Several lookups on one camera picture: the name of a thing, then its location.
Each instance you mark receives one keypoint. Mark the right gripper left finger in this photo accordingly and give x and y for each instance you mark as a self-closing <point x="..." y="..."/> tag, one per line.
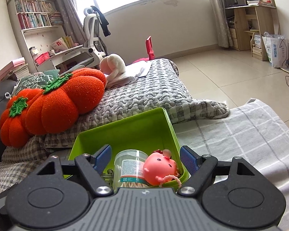
<point x="90" y="168"/>

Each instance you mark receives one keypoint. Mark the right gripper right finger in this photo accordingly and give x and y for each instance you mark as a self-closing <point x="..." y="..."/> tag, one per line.
<point x="201" y="169"/>

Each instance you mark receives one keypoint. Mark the clear cotton swab jar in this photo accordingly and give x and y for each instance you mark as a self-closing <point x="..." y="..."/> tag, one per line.
<point x="128" y="170"/>

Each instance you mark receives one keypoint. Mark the pink pig toy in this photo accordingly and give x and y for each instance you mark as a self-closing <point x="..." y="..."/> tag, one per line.
<point x="159" y="168"/>

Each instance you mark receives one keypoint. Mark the green plastic bin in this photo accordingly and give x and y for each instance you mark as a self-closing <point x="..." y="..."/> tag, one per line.
<point x="147" y="132"/>

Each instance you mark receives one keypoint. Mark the grey checked bed sheet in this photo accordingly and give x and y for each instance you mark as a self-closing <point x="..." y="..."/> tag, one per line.
<point x="252" y="131"/>

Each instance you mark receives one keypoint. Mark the large orange pumpkin pillow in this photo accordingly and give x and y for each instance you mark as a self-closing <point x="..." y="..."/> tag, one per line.
<point x="61" y="102"/>

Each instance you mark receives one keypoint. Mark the grey knitted blanket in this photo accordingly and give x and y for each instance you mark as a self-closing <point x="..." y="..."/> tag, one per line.
<point x="161" y="87"/>

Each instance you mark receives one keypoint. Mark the small orange pumpkin pillow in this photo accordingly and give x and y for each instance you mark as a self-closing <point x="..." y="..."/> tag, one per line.
<point x="13" y="131"/>

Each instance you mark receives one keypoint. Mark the teal leaf pattern pillow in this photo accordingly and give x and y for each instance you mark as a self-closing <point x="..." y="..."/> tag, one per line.
<point x="36" y="80"/>

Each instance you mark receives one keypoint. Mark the pink white plush toy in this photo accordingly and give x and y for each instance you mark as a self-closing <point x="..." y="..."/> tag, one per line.
<point x="113" y="66"/>

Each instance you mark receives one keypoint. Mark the pink storage basket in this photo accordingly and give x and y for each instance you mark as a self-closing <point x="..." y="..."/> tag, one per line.
<point x="42" y="58"/>

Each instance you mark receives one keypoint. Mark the white office chair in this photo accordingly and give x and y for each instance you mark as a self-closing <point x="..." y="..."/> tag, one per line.
<point x="94" y="47"/>

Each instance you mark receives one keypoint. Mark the stack of books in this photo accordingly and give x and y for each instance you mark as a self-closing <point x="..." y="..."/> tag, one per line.
<point x="15" y="70"/>

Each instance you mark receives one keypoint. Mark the white bookshelf desk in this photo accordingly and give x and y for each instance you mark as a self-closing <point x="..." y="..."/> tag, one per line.
<point x="35" y="31"/>

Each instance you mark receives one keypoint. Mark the grey curtain right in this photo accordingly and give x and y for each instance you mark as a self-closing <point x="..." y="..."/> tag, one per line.
<point x="223" y="32"/>

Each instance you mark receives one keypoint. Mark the grey curtain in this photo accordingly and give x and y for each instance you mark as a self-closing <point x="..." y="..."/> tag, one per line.
<point x="223" y="32"/>
<point x="72" y="24"/>

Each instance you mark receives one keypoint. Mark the red small chair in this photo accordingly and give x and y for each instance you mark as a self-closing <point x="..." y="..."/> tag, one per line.
<point x="149" y="49"/>

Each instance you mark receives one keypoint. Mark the white paper shopping bag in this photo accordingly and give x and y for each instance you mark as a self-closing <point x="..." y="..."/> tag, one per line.
<point x="277" y="49"/>

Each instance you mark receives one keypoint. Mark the wooden desk shelf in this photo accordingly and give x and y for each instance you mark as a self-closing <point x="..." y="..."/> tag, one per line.
<point x="248" y="20"/>

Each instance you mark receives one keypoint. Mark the grey curtain left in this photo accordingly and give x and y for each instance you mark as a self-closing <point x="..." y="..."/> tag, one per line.
<point x="72" y="24"/>

